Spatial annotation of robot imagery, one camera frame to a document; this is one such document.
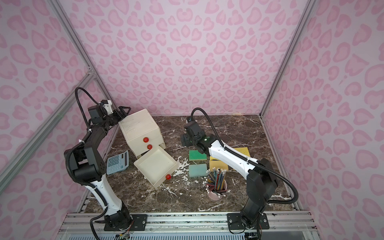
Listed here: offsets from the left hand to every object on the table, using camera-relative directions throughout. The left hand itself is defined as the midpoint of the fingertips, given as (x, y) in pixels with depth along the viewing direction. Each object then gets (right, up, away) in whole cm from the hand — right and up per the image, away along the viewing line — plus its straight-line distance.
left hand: (128, 109), depth 94 cm
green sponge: (+42, -29, +2) cm, 51 cm away
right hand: (+40, -16, -9) cm, 43 cm away
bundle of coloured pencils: (+52, -39, -17) cm, 67 cm away
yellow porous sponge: (+52, -31, 0) cm, 61 cm away
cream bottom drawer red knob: (+19, -35, -3) cm, 39 cm away
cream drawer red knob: (+16, -22, -5) cm, 28 cm away
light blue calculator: (-6, -33, -1) cm, 33 cm away
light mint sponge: (+44, -37, -3) cm, 57 cm away
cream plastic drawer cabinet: (+8, -9, -7) cm, 14 cm away
